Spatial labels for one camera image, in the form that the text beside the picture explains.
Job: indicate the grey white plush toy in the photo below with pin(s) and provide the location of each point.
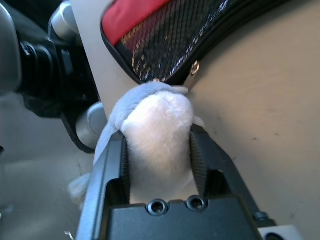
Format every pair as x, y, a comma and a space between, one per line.
157, 130

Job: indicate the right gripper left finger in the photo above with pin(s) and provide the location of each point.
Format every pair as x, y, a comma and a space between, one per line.
115, 170

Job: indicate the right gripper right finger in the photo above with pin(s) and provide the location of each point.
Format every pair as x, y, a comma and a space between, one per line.
215, 160

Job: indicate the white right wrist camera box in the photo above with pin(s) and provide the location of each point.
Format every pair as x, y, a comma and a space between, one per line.
287, 232

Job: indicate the red black paddle case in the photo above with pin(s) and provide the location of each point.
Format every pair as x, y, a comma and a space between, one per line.
162, 37

